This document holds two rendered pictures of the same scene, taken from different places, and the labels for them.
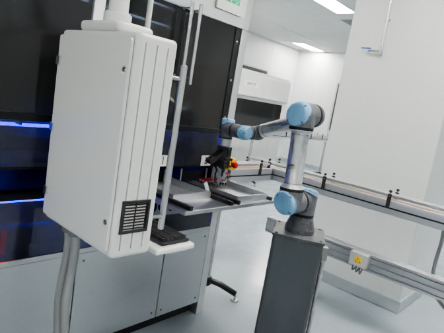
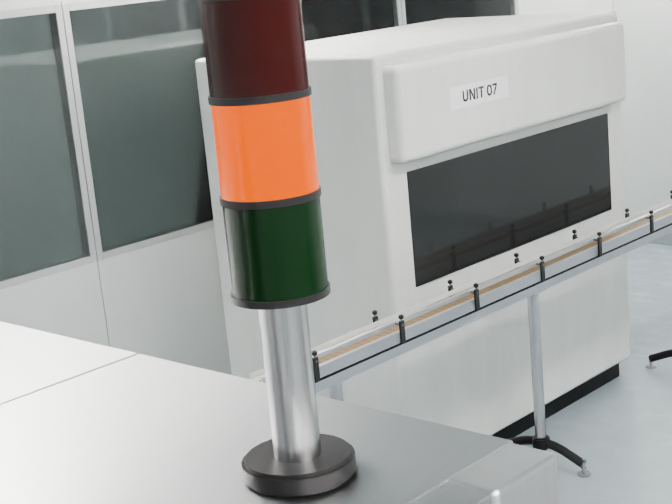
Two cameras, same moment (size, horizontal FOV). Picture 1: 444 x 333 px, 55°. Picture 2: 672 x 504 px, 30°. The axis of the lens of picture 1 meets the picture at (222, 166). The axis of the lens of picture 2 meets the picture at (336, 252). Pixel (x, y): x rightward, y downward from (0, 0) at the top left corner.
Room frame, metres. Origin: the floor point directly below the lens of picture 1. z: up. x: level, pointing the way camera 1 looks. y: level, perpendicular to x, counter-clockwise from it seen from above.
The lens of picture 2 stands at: (1.98, 0.04, 2.36)
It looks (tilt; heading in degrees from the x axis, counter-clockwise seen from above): 13 degrees down; 4
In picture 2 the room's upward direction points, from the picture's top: 5 degrees counter-clockwise
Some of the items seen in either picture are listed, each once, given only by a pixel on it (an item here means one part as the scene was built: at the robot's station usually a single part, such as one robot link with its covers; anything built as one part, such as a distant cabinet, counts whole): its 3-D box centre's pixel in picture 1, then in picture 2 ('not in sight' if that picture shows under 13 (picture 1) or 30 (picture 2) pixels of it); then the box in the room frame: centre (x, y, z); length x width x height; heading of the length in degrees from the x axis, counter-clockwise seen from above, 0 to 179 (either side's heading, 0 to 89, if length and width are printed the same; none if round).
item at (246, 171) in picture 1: (238, 168); not in sight; (2.97, -0.12, 0.92); 0.69 x 0.16 x 0.16; 140
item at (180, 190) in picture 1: (169, 187); not in sight; (2.13, 0.25, 0.90); 0.34 x 0.26 x 0.04; 50
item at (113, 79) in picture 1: (104, 133); not in sight; (1.56, 0.45, 1.19); 0.50 x 0.19 x 0.78; 48
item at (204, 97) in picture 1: (207, 74); not in sight; (2.40, 0.16, 1.51); 0.43 x 0.01 x 0.59; 140
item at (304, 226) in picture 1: (300, 221); not in sight; (2.11, -0.44, 0.84); 0.15 x 0.15 x 0.10
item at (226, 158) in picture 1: (222, 156); not in sight; (2.34, 0.00, 1.07); 0.09 x 0.08 x 0.12; 139
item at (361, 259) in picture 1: (359, 259); not in sight; (2.70, -0.99, 0.50); 0.12 x 0.05 x 0.09; 50
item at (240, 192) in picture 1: (228, 189); not in sight; (2.32, -0.06, 0.90); 0.34 x 0.26 x 0.04; 50
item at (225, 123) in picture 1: (227, 128); not in sight; (2.33, 0.00, 1.23); 0.09 x 0.08 x 0.11; 49
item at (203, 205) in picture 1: (201, 194); not in sight; (2.22, 0.08, 0.87); 0.70 x 0.48 x 0.02; 140
